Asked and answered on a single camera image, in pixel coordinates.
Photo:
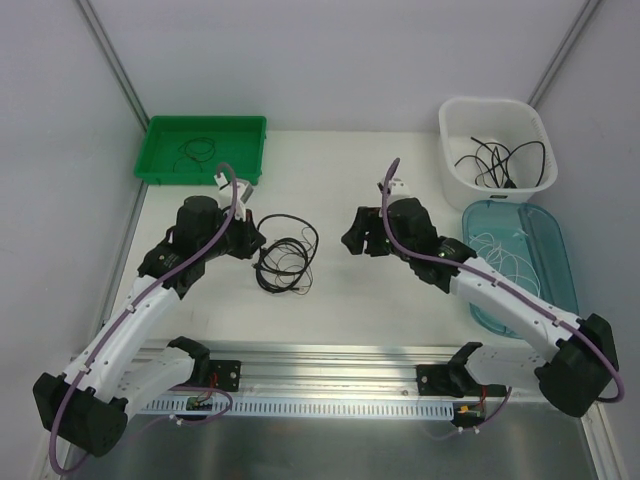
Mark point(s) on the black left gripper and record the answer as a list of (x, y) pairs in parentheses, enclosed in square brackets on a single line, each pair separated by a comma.
[(250, 232)]

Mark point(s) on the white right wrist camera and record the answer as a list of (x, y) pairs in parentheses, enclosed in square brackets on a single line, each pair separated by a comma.
[(394, 190)]

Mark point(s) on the teal transparent plastic bin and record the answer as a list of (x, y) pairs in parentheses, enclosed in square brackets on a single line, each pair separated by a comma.
[(524, 243)]

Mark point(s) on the white slotted cable duct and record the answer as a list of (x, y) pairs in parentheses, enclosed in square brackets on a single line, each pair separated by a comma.
[(403, 409)]

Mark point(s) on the white plastic basin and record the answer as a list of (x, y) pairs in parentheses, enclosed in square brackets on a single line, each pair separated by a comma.
[(493, 149)]

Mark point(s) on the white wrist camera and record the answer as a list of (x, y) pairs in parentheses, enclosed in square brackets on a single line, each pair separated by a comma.
[(234, 195), (394, 190)]

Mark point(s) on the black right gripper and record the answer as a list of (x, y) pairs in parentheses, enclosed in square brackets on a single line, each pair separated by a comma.
[(373, 235)]

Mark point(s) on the aluminium mounting rail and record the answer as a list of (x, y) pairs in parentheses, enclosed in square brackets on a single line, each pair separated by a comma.
[(310, 371)]

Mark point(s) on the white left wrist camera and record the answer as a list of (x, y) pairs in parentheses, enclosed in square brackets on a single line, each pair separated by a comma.
[(234, 195)]

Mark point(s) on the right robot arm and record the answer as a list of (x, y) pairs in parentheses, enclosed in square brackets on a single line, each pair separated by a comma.
[(572, 361)]

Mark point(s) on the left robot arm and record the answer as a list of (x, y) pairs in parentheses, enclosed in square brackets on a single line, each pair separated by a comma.
[(90, 403)]

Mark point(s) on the green plastic tray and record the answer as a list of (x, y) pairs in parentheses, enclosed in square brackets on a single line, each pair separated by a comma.
[(187, 150)]

